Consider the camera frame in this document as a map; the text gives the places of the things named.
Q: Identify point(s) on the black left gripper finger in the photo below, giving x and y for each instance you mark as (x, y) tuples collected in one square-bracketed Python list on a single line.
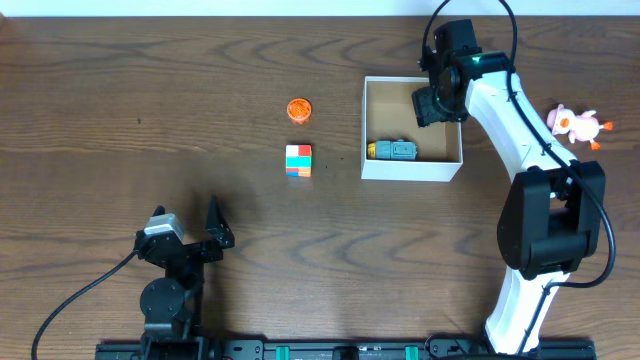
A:
[(217, 226), (160, 210)]

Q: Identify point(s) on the orange round gear toy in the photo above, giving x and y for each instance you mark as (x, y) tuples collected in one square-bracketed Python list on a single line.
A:
[(299, 110)]

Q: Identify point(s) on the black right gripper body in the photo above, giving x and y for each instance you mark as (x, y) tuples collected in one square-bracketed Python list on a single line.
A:
[(434, 105)]

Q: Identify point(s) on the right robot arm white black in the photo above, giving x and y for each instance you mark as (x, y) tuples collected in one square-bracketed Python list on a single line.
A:
[(553, 231)]

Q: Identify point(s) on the grey yellow toy truck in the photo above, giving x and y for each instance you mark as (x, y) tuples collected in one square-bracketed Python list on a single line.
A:
[(396, 150)]

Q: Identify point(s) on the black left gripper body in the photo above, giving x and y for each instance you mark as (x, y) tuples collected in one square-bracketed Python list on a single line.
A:
[(189, 251)]

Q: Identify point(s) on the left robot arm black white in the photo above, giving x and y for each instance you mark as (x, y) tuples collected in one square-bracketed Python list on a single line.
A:
[(172, 304)]

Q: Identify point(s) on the multicoloured block cube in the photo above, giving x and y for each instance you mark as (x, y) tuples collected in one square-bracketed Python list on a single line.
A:
[(298, 160)]

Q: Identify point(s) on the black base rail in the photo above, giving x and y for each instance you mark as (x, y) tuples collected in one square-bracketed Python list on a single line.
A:
[(434, 348)]

